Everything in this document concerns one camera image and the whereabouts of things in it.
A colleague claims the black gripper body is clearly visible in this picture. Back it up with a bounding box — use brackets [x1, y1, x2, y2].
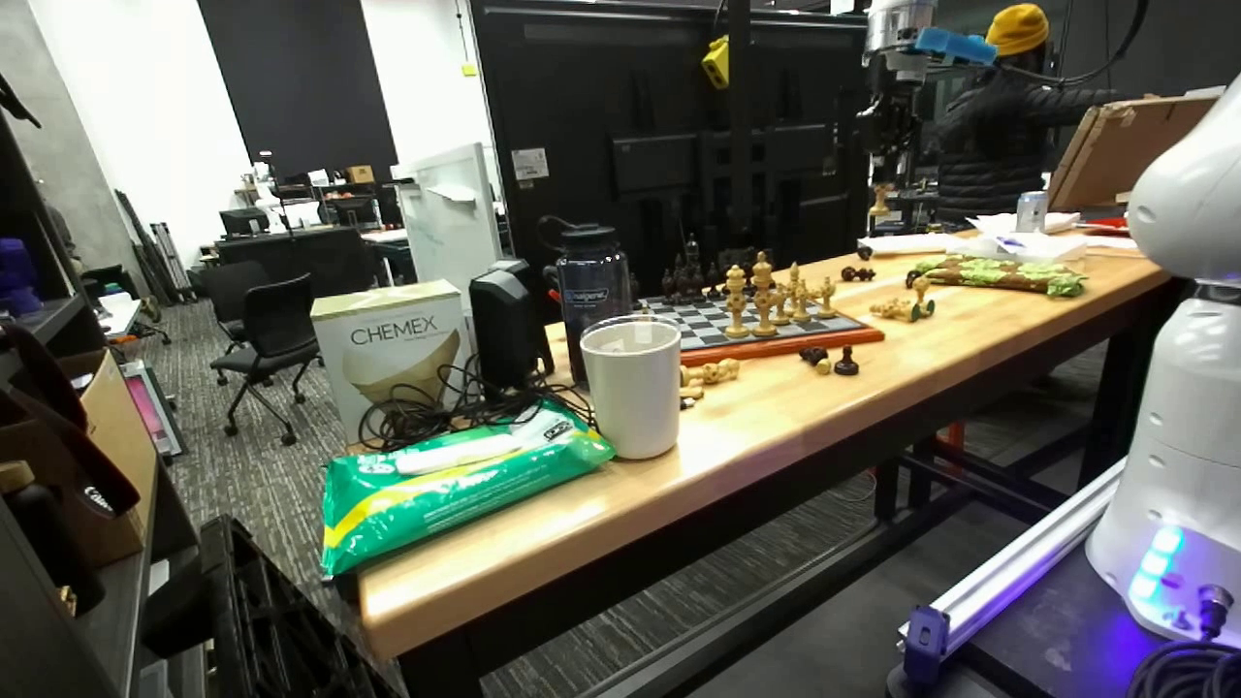
[871, 51, 938, 139]

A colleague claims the brown wooden board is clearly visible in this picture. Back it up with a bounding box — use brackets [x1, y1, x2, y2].
[1043, 87, 1225, 215]

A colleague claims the wooden framed chess board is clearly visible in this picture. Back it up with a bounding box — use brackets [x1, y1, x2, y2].
[634, 290, 893, 367]

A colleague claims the person in dark jacket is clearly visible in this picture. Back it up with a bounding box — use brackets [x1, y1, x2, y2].
[928, 51, 1120, 233]

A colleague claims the yellow beanie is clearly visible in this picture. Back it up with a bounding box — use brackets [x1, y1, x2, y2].
[985, 0, 1058, 62]

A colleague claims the clear plastic bottle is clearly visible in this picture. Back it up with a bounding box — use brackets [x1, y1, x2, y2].
[1010, 184, 1051, 236]

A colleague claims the yellow triangular hanging tag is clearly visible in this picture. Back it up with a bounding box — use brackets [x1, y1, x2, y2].
[696, 32, 738, 93]

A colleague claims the large black display panel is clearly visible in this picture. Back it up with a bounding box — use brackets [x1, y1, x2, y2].
[478, 0, 871, 285]

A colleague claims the dark glass jar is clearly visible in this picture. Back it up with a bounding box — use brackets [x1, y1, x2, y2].
[545, 221, 641, 389]

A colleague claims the white paper label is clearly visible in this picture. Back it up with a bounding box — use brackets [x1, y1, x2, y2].
[506, 144, 555, 184]

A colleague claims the black coffee grinder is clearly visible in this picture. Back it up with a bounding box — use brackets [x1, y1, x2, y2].
[465, 257, 557, 411]

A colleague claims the white Chemex filter box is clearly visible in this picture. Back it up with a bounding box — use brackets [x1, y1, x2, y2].
[307, 277, 478, 439]

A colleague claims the green wipes pack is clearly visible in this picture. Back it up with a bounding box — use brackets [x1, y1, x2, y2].
[314, 403, 618, 585]

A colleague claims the dark office desk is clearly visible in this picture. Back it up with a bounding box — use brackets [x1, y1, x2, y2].
[199, 221, 420, 303]

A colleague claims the black office chair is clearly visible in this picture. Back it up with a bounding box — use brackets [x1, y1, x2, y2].
[205, 268, 325, 449]

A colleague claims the pink white light bar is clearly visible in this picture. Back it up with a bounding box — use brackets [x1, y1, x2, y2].
[115, 356, 191, 464]

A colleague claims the brown cardboard box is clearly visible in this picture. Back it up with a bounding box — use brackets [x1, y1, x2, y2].
[73, 346, 164, 575]

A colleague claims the black cable with metal connector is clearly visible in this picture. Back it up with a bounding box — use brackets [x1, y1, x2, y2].
[1026, 0, 1157, 87]

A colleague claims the black metal table frame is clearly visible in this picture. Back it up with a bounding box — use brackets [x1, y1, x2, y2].
[343, 274, 1188, 698]

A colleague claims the aluminium rail blue end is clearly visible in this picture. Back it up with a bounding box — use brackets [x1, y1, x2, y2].
[901, 456, 1128, 691]

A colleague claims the thin black power cord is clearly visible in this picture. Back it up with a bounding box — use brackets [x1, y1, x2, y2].
[351, 364, 487, 452]

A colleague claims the coiled black cable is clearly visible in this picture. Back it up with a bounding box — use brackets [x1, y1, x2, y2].
[1126, 635, 1241, 698]

